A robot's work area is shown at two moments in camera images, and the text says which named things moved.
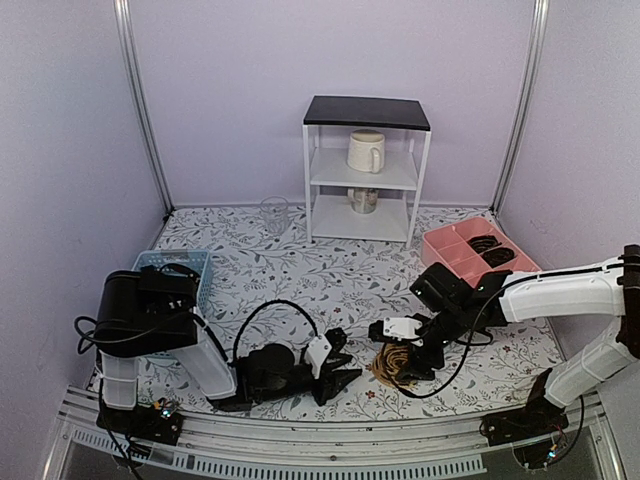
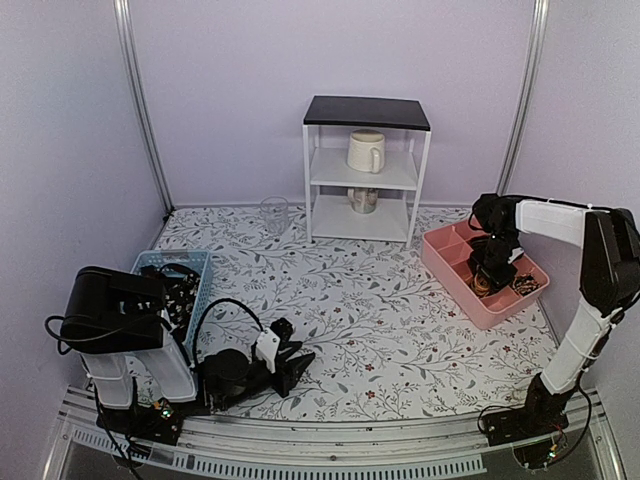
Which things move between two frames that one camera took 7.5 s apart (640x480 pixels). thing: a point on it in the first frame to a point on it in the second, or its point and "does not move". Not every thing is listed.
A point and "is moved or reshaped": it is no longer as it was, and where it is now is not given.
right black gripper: [415, 363] to [497, 279]
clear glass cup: [274, 209] does not move
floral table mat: [268, 282] does not move
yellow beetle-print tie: [389, 363] is moved or reshaped
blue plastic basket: [199, 261] does not move
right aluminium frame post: [520, 143] does not move
